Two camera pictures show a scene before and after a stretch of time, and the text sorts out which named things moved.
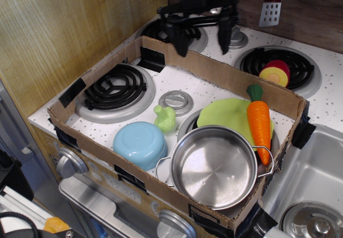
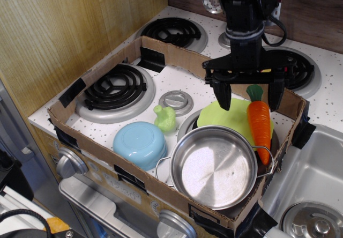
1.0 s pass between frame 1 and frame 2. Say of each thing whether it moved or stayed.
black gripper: moved
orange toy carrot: stayed
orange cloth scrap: stayed
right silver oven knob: stayed
